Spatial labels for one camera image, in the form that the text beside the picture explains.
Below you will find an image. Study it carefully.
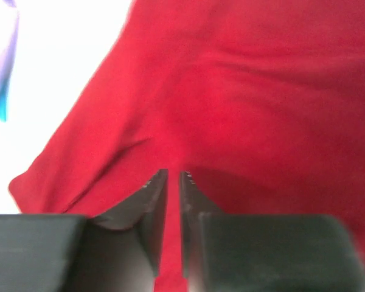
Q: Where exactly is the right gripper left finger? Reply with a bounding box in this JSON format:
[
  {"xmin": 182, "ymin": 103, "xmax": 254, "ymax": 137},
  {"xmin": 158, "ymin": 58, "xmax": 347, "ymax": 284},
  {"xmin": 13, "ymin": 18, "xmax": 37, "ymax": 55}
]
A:
[{"xmin": 0, "ymin": 170, "xmax": 168, "ymax": 292}]

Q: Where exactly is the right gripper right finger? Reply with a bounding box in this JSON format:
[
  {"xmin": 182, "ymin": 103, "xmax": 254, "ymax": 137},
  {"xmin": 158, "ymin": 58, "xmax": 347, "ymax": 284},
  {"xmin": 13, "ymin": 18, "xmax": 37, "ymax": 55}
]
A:
[{"xmin": 179, "ymin": 172, "xmax": 365, "ymax": 291}]

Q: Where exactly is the red t shirt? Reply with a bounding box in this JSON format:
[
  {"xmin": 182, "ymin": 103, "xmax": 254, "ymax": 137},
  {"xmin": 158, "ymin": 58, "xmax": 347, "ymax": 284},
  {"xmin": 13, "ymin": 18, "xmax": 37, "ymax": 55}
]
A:
[{"xmin": 9, "ymin": 1, "xmax": 365, "ymax": 291}]

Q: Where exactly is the teal t shirt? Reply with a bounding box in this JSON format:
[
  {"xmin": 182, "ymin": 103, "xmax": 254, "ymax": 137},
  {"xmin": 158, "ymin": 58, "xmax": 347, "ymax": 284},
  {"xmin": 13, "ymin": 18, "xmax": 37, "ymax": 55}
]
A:
[{"xmin": 0, "ymin": 93, "xmax": 7, "ymax": 122}]

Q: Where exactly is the lavender t shirt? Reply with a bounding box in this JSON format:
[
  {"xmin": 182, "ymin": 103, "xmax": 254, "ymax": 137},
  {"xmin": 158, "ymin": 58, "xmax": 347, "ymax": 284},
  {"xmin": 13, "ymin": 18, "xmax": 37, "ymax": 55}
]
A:
[{"xmin": 0, "ymin": 1, "xmax": 19, "ymax": 95}]

